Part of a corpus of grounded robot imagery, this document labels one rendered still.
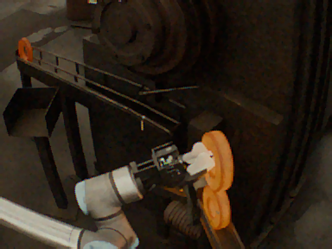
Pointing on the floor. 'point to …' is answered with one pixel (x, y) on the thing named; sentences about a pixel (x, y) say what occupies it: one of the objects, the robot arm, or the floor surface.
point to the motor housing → (183, 235)
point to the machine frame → (236, 104)
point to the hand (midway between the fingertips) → (217, 156)
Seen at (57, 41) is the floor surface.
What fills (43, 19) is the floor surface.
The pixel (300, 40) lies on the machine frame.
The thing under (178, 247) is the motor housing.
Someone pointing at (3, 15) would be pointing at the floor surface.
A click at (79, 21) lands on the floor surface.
